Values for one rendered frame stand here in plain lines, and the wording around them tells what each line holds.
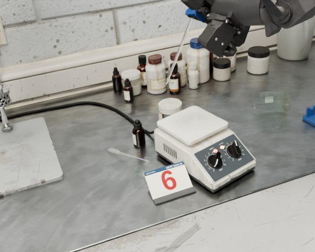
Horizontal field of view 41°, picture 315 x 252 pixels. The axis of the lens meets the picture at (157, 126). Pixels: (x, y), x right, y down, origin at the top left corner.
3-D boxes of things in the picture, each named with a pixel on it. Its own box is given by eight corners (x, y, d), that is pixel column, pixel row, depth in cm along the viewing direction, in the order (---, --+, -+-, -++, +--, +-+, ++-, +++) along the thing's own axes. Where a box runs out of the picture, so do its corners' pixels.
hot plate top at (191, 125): (230, 126, 94) (230, 122, 94) (189, 146, 88) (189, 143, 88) (194, 107, 103) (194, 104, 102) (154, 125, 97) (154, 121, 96)
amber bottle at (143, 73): (139, 82, 136) (137, 53, 131) (151, 82, 135) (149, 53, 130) (137, 87, 133) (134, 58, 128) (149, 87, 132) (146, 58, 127)
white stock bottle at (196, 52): (208, 73, 138) (208, 35, 131) (211, 83, 132) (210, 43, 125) (186, 75, 138) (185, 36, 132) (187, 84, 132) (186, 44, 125)
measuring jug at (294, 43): (322, 65, 137) (329, 20, 130) (283, 68, 138) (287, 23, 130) (304, 45, 153) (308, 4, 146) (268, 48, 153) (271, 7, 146)
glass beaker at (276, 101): (286, 116, 114) (256, 119, 114) (281, 95, 117) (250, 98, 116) (295, 105, 108) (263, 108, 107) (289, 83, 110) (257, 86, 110)
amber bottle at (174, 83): (174, 87, 131) (172, 60, 126) (183, 90, 129) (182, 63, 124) (166, 92, 128) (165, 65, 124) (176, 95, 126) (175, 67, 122)
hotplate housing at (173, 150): (257, 169, 93) (259, 138, 89) (213, 195, 87) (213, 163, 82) (190, 130, 109) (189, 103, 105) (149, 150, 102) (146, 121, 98)
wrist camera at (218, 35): (227, 11, 77) (214, 44, 76) (249, 31, 82) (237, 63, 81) (203, 12, 81) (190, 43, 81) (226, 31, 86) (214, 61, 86)
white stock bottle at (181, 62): (170, 89, 130) (168, 58, 125) (167, 81, 135) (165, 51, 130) (188, 86, 131) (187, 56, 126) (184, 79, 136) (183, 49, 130)
